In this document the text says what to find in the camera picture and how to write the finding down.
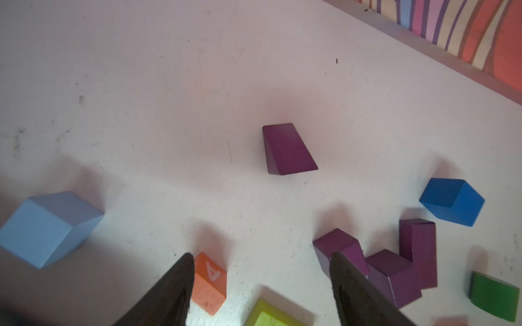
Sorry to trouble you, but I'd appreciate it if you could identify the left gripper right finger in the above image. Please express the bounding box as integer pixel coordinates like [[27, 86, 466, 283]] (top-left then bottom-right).
[[330, 253, 415, 326]]

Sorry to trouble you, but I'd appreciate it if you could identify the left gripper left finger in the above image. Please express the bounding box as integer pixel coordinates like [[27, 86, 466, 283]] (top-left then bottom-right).
[[114, 253, 195, 326]]

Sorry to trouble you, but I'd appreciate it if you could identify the purple brick cluster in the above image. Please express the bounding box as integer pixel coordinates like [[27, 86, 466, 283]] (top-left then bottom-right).
[[366, 249, 422, 308]]

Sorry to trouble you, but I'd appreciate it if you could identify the purple cube brick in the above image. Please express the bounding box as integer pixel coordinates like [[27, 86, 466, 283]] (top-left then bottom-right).
[[262, 123, 318, 176], [313, 228, 369, 278], [399, 219, 438, 289]]

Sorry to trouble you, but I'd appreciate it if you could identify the small orange brick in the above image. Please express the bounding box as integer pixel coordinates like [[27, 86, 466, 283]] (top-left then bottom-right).
[[191, 253, 227, 316]]

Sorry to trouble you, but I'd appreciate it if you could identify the orange long brick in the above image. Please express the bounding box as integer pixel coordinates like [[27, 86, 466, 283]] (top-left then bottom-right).
[[433, 316, 469, 326]]

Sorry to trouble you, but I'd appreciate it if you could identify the lime green long brick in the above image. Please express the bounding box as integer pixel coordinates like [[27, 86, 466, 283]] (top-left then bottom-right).
[[244, 299, 306, 326]]

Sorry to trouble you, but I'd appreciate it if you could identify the green half-round brick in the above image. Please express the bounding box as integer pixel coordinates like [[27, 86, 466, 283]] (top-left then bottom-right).
[[469, 271, 521, 323]]

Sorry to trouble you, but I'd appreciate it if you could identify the light blue cube brick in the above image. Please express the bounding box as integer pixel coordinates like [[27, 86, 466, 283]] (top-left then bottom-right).
[[1, 191, 105, 269]]

